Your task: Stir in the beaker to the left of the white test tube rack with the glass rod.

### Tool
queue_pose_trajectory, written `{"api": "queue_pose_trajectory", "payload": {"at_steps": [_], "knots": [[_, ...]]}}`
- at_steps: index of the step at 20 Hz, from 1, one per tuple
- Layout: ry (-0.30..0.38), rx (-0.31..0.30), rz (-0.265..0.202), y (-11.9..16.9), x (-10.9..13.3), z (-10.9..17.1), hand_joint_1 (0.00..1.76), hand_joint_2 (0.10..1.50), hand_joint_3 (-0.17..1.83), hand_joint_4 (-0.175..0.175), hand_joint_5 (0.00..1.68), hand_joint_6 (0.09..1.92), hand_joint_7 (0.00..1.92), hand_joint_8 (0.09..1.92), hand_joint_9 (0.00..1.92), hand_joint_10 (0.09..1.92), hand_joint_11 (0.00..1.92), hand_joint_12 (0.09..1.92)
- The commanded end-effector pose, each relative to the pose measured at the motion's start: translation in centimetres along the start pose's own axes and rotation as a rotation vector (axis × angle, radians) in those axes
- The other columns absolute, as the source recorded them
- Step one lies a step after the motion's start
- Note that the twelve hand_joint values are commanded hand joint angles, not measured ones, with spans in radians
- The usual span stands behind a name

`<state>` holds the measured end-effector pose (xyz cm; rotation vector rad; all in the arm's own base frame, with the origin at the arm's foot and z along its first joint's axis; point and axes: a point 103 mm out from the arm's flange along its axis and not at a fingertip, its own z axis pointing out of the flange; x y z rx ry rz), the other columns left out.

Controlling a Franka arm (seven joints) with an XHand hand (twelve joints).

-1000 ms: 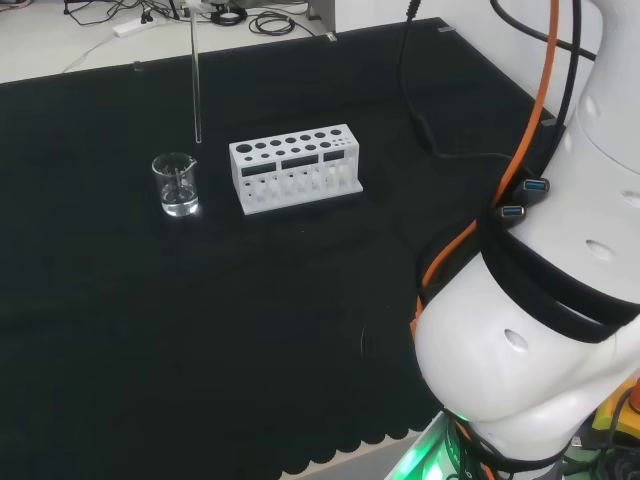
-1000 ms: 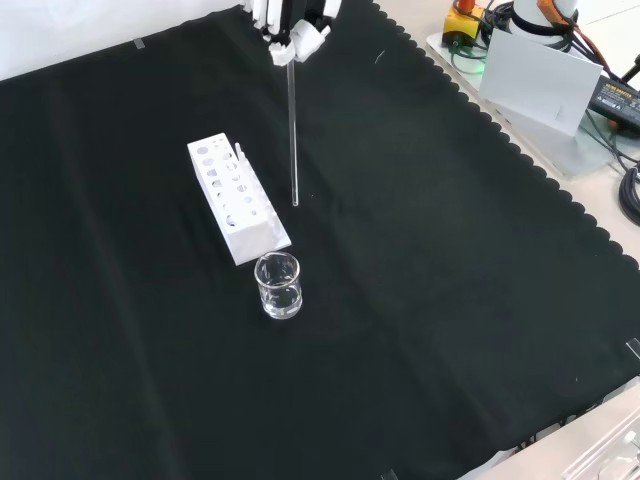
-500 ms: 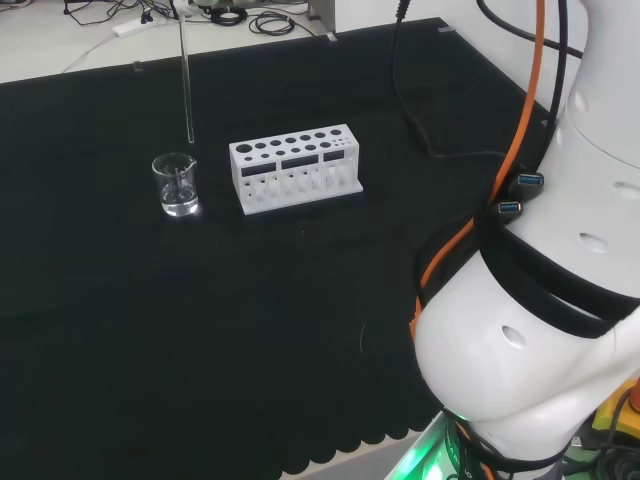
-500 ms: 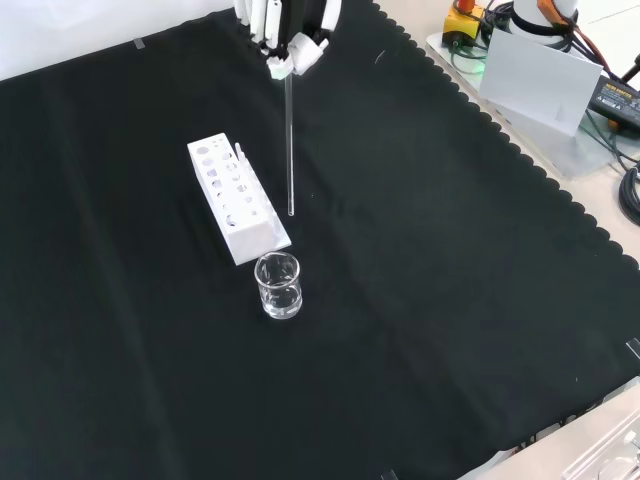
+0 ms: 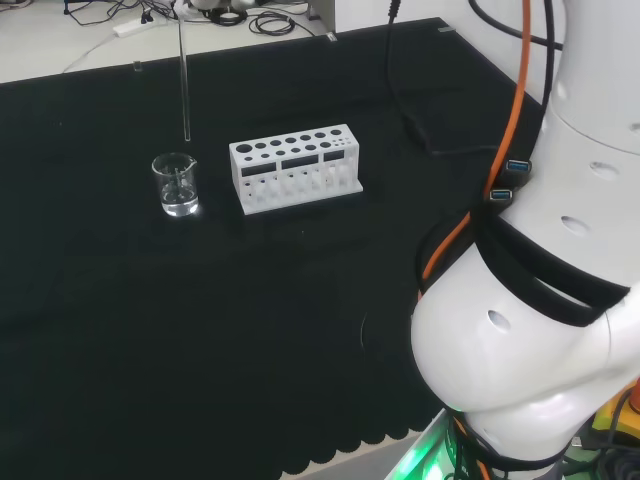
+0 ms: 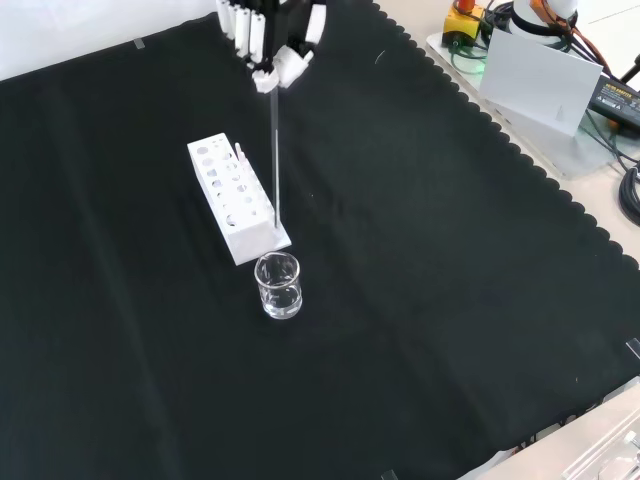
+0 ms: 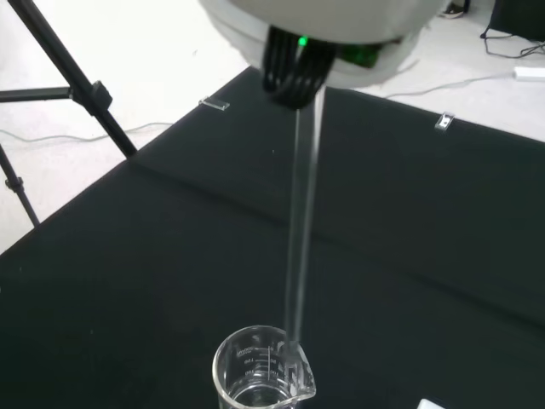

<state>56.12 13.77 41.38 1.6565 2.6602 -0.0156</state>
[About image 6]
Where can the clear plastic stand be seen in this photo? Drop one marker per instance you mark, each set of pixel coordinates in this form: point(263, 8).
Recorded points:
point(607, 452)

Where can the black bench cloth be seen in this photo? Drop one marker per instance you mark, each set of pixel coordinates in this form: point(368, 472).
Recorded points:
point(400, 275)

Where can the small clear glass beaker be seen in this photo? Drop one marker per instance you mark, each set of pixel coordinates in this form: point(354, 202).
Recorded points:
point(278, 295)

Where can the clear cloth clip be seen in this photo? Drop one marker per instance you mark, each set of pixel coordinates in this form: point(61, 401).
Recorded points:
point(389, 475)
point(140, 44)
point(633, 348)

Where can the yellow stop button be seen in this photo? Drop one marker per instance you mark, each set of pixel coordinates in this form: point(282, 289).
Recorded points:
point(462, 25)

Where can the black power adapter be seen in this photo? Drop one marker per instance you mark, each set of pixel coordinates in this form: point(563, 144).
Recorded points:
point(617, 100)

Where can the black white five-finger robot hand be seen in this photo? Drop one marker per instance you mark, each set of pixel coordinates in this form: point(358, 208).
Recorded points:
point(270, 35)

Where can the white test tube rack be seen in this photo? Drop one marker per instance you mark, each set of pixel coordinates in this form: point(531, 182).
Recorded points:
point(245, 235)

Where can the metal base plate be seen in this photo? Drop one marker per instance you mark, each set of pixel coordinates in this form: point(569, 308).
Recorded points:
point(565, 155)

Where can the pale board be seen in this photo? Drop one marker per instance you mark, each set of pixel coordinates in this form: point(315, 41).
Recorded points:
point(537, 77)

